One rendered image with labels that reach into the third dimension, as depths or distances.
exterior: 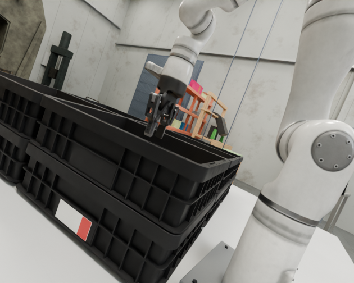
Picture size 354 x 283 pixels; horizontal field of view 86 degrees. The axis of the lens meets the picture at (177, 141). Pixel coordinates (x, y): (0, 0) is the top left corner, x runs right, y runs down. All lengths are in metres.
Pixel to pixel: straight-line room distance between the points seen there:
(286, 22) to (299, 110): 7.41
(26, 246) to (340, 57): 0.58
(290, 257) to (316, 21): 0.36
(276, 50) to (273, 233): 7.10
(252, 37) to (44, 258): 7.70
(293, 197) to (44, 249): 0.41
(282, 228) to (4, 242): 0.43
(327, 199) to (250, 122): 6.27
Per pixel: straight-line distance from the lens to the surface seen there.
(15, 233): 0.45
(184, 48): 0.51
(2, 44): 5.34
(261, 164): 6.38
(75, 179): 0.41
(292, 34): 7.53
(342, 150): 0.35
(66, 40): 9.99
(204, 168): 0.27
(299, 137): 0.33
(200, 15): 0.53
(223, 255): 0.51
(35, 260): 0.41
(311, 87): 0.40
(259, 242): 0.36
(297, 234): 0.36
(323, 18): 0.40
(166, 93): 0.48
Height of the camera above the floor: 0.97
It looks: 5 degrees down
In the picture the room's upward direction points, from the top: 21 degrees clockwise
